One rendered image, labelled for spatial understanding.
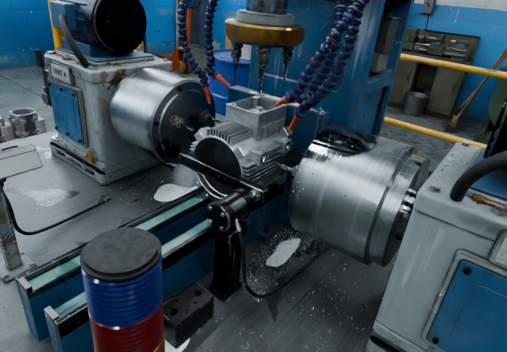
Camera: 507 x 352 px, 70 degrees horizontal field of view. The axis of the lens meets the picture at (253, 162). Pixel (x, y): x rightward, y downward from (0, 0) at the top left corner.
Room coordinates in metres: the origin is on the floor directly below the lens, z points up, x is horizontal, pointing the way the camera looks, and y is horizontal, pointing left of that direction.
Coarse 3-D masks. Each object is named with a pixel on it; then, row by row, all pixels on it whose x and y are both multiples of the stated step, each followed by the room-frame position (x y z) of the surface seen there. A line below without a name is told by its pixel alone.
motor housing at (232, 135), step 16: (224, 128) 0.78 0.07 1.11; (240, 128) 0.79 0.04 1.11; (208, 144) 0.83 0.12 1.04; (224, 144) 0.88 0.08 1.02; (240, 144) 0.75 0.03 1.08; (256, 144) 0.78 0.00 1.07; (272, 144) 0.81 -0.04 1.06; (208, 160) 0.83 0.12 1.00; (224, 160) 0.87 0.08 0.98; (240, 160) 0.72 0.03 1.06; (272, 160) 0.79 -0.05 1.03; (288, 160) 0.83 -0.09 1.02; (256, 176) 0.73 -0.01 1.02; (272, 176) 0.79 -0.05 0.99; (208, 192) 0.77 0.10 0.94; (224, 192) 0.77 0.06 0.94
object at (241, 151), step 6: (288, 126) 0.88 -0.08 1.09; (198, 132) 0.79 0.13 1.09; (204, 132) 0.79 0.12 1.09; (282, 132) 0.86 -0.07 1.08; (288, 132) 0.86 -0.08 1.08; (198, 138) 0.79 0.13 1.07; (234, 150) 0.72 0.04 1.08; (240, 150) 0.71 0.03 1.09; (246, 150) 0.72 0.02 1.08; (240, 156) 0.71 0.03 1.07; (198, 180) 0.79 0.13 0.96; (198, 186) 0.79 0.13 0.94
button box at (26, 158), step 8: (32, 144) 0.66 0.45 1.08; (0, 152) 0.61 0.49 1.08; (8, 152) 0.62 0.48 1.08; (16, 152) 0.63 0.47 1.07; (24, 152) 0.64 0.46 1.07; (32, 152) 0.65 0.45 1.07; (0, 160) 0.60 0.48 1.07; (8, 160) 0.61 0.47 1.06; (16, 160) 0.62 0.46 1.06; (24, 160) 0.63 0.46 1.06; (32, 160) 0.64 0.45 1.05; (40, 160) 0.65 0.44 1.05; (0, 168) 0.60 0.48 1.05; (8, 168) 0.61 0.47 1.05; (16, 168) 0.61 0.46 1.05; (24, 168) 0.62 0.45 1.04; (32, 168) 0.63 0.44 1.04; (0, 176) 0.59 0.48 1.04; (8, 176) 0.60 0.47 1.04
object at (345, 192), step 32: (352, 128) 0.71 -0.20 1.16; (320, 160) 0.62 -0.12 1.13; (352, 160) 0.60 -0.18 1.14; (384, 160) 0.58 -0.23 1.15; (416, 160) 0.60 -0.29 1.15; (320, 192) 0.58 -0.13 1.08; (352, 192) 0.55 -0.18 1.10; (384, 192) 0.53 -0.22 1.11; (416, 192) 0.58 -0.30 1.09; (320, 224) 0.57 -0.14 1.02; (352, 224) 0.53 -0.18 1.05; (384, 224) 0.51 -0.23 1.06; (352, 256) 0.55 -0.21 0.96; (384, 256) 0.52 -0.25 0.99
